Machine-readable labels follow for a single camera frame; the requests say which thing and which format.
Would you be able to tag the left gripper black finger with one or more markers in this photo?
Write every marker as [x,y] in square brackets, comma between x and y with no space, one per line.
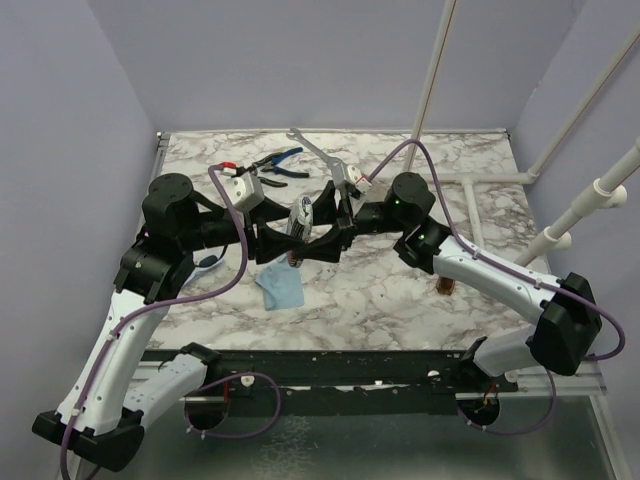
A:
[271,244]
[269,211]

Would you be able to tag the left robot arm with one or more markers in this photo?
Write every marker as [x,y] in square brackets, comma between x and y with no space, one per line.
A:
[103,420]

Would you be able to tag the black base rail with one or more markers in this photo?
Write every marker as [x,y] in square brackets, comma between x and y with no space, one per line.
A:
[343,383]

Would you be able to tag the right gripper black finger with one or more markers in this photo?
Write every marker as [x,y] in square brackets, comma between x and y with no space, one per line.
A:
[328,208]
[330,246]

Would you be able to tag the black handled cutters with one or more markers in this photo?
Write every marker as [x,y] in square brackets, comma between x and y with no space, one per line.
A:
[272,183]

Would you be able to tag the silver open-end wrench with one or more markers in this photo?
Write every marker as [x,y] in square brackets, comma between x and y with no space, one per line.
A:
[295,134]

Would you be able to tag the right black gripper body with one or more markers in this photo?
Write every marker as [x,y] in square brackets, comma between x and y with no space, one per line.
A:
[371,218]

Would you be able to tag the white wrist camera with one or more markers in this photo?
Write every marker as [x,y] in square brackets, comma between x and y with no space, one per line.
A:
[245,192]
[349,177]

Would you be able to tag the white PVC pipe frame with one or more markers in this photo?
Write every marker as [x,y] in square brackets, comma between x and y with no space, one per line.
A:
[562,77]

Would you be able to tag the blue handled pliers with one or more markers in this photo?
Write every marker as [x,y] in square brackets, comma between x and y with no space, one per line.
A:
[272,163]

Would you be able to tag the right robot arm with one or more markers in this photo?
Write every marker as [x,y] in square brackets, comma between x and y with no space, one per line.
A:
[562,324]

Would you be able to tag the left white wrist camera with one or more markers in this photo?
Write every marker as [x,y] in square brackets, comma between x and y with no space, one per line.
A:
[245,192]

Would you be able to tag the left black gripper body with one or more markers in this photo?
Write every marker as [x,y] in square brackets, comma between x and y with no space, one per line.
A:
[218,230]

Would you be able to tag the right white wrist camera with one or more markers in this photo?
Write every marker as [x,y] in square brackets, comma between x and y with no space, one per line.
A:
[349,177]

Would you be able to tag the brown sunglasses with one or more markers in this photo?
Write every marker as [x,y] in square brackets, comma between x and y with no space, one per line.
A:
[445,286]

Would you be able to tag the light blue cleaning cloth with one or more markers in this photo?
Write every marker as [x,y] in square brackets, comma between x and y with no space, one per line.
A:
[281,286]

